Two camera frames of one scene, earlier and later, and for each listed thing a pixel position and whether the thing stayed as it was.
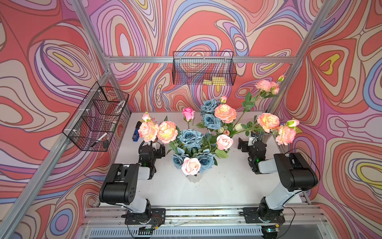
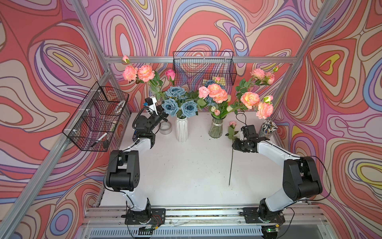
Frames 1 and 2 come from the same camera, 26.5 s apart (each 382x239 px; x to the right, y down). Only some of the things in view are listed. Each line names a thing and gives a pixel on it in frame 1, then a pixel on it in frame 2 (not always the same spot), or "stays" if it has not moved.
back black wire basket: x=193 y=67 stays
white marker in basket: x=103 y=136 stays
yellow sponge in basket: x=216 y=81 stays
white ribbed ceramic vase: x=194 y=179 → x=182 y=129
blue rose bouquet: x=192 y=143 → x=180 y=103
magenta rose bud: x=188 y=115 → x=171 y=74
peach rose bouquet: x=283 y=132 → x=221 y=105
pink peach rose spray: x=149 y=130 → x=143 y=73
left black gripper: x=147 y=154 → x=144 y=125
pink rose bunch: x=191 y=166 → x=232 y=135
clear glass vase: x=264 y=136 → x=216 y=130
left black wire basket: x=92 y=127 stays
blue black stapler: x=136 y=135 stays
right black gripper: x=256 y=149 → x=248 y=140
